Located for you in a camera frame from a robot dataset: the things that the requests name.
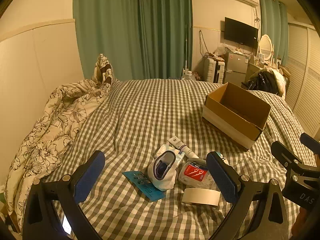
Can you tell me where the floral duvet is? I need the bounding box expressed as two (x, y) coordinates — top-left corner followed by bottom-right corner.
(4, 53), (118, 233)

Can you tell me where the mop stick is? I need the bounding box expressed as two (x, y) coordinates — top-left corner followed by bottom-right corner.
(183, 24), (191, 72)

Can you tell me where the white oval mirror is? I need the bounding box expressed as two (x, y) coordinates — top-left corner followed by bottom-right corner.
(257, 34), (274, 62)

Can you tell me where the small white sock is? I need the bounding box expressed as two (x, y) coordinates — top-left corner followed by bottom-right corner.
(215, 152), (233, 167)

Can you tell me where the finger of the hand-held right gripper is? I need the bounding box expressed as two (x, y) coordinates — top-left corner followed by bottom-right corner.
(299, 133), (320, 155)
(271, 140), (312, 172)

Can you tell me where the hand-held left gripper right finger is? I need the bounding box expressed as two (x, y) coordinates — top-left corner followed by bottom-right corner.
(206, 151), (293, 240)

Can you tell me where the white suitcase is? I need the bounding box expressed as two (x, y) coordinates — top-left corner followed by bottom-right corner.
(202, 57), (225, 84)

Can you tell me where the clear floss pick tub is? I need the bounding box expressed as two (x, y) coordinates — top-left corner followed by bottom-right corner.
(178, 161), (216, 189)

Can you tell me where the white padded jacket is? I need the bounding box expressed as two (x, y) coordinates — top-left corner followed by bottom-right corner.
(271, 69), (287, 97)

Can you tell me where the silver fridge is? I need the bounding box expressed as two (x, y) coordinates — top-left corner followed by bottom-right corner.
(224, 51), (249, 83)

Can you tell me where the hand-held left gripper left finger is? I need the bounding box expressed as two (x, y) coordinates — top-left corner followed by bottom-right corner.
(22, 151), (106, 240)

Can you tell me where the brown cardboard box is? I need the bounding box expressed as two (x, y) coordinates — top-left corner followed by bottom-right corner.
(202, 82), (272, 152)

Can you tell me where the person's right hand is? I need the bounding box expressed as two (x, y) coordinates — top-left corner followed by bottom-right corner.
(291, 206), (312, 234)

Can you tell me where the beige tape roll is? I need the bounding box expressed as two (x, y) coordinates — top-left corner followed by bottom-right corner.
(181, 187), (221, 207)

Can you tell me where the black wall television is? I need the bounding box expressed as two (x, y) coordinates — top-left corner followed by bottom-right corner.
(224, 17), (259, 48)

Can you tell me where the blue blister pack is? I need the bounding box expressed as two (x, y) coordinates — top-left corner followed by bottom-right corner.
(122, 171), (166, 201)

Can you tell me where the white sock with dark opening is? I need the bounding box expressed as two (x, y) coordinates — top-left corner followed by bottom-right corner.
(147, 150), (177, 190)

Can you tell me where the dark green curtain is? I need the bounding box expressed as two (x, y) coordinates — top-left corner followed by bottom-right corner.
(72, 0), (194, 81)

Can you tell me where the clear water bottle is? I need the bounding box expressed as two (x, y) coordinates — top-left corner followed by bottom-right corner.
(181, 70), (197, 81)

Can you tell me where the black jacket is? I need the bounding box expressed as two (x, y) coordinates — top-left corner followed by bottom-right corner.
(246, 70), (279, 95)

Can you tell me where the wall cable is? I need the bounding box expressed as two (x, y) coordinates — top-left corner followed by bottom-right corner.
(198, 30), (211, 57)

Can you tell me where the white louvred wardrobe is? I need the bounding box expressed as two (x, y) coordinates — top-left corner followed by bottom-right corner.
(283, 22), (320, 140)

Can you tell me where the white cream tube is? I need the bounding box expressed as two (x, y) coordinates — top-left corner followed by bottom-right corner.
(168, 136), (200, 158)

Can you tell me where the light teal curtain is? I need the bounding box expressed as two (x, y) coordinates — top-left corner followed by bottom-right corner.
(258, 0), (289, 67)

